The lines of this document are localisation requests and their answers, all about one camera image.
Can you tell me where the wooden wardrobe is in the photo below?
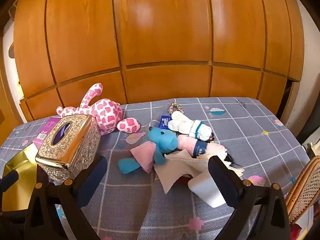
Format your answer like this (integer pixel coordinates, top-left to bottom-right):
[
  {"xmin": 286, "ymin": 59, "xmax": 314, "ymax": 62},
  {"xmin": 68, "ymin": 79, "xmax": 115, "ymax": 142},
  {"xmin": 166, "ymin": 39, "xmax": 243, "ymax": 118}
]
[{"xmin": 12, "ymin": 0, "xmax": 305, "ymax": 123}]

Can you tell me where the white pink plush toy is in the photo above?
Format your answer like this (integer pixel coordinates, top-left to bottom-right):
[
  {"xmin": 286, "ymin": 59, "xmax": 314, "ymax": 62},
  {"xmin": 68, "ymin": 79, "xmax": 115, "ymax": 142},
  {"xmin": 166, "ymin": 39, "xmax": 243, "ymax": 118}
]
[{"xmin": 154, "ymin": 149, "xmax": 245, "ymax": 195}]

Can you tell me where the black hair piece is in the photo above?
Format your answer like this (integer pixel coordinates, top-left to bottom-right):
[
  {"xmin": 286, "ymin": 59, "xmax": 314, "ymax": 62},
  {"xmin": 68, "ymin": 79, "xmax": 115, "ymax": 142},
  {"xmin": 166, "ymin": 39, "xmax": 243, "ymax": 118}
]
[{"xmin": 224, "ymin": 152, "xmax": 242, "ymax": 168}]

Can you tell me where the silver embossed tissue box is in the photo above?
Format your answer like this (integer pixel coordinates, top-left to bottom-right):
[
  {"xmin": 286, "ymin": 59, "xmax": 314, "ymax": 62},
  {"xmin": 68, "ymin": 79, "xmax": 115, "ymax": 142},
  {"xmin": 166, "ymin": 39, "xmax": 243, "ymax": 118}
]
[{"xmin": 35, "ymin": 114, "xmax": 102, "ymax": 182}]

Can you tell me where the blue tissue packet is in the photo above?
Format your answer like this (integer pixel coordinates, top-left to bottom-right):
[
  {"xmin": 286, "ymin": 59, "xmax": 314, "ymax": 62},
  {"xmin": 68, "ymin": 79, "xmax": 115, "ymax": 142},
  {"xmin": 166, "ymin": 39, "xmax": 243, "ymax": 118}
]
[{"xmin": 161, "ymin": 115, "xmax": 174, "ymax": 128}]

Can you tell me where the purple cardboard box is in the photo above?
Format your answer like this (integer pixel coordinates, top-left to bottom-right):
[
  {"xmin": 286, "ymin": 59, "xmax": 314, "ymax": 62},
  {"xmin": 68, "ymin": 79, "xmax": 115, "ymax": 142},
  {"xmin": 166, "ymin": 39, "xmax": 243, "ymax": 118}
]
[{"xmin": 34, "ymin": 116, "xmax": 62, "ymax": 145}]

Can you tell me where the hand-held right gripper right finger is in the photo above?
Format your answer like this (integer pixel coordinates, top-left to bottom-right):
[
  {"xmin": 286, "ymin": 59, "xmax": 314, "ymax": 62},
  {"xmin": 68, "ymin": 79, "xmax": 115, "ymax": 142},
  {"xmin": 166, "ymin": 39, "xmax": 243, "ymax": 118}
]
[{"xmin": 208, "ymin": 155, "xmax": 292, "ymax": 240}]

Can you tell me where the colourful printed cloth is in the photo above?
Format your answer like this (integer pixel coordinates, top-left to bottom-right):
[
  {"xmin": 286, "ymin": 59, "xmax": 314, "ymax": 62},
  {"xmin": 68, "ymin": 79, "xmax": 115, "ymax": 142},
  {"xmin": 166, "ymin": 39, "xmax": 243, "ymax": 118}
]
[{"xmin": 290, "ymin": 221, "xmax": 304, "ymax": 240}]

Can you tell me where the rattan chair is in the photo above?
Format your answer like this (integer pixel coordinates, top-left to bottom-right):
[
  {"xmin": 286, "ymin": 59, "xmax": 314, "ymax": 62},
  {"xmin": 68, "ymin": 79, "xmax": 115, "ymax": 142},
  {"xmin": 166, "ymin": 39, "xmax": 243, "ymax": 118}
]
[{"xmin": 285, "ymin": 156, "xmax": 320, "ymax": 224}]

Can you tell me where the beige knit glove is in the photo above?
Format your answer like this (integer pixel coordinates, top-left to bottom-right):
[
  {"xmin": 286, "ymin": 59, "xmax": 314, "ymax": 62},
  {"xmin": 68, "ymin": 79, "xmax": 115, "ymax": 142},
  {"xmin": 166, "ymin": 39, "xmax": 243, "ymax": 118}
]
[{"xmin": 168, "ymin": 111, "xmax": 212, "ymax": 141}]

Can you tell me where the pink towel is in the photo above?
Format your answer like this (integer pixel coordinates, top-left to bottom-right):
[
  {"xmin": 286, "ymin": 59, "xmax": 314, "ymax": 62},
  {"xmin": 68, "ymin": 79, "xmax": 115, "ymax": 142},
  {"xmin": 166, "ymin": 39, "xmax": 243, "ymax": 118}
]
[{"xmin": 177, "ymin": 134, "xmax": 227, "ymax": 159}]

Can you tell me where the pink spotted plush toy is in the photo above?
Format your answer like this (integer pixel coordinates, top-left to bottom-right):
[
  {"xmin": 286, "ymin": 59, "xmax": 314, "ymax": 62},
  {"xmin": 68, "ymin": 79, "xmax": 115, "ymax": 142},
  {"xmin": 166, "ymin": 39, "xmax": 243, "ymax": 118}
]
[{"xmin": 56, "ymin": 83, "xmax": 142, "ymax": 133}]

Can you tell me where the beige satin scrunchie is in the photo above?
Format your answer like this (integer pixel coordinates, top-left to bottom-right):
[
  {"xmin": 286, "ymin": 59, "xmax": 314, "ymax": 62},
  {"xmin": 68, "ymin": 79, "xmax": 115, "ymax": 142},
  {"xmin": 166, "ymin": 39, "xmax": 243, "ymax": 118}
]
[{"xmin": 167, "ymin": 102, "xmax": 185, "ymax": 115}]

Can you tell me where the white foam block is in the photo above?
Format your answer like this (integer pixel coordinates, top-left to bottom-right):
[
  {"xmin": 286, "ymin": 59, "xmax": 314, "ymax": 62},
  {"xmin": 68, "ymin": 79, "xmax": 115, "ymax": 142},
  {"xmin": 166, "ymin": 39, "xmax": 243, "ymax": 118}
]
[{"xmin": 187, "ymin": 174, "xmax": 226, "ymax": 208}]

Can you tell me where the gold tray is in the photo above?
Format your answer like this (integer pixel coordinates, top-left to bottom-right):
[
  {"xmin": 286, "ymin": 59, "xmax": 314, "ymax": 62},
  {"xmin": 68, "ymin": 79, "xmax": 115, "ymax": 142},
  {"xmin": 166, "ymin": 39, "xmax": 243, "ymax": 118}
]
[{"xmin": 4, "ymin": 144, "xmax": 40, "ymax": 212}]

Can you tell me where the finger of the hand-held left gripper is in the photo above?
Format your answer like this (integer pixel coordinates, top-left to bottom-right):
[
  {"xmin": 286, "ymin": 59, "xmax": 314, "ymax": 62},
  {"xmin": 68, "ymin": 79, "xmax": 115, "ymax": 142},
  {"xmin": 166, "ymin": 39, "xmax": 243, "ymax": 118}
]
[{"xmin": 0, "ymin": 171, "xmax": 19, "ymax": 193}]

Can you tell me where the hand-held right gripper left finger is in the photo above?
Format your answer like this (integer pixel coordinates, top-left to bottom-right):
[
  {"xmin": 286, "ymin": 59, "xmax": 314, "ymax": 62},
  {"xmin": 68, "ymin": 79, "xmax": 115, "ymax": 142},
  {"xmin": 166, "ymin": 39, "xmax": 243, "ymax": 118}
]
[{"xmin": 24, "ymin": 155, "xmax": 108, "ymax": 240}]

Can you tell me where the blue plush toy pink cloth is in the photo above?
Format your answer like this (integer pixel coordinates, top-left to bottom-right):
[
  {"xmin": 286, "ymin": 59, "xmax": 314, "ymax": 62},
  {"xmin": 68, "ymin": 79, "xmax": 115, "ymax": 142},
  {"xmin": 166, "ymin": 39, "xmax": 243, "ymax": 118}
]
[{"xmin": 117, "ymin": 127, "xmax": 179, "ymax": 175}]

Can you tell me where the grey checked printed bedsheet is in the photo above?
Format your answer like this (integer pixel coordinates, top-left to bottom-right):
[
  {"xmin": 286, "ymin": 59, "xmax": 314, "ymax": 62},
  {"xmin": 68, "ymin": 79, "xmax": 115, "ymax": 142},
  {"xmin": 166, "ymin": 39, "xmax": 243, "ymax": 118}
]
[{"xmin": 0, "ymin": 97, "xmax": 313, "ymax": 240}]

